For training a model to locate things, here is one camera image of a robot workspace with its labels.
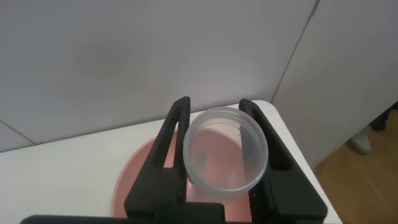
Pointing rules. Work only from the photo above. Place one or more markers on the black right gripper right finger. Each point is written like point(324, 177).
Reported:
point(286, 186)

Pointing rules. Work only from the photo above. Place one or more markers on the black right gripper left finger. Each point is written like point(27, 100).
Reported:
point(155, 186)

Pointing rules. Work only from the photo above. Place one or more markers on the test tube with yellow pigment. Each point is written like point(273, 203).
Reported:
point(199, 174)

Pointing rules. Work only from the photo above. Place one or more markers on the pink plastic bowl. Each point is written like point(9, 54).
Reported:
point(130, 174)

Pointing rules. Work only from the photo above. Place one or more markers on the white sneaker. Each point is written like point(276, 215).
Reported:
point(359, 143)

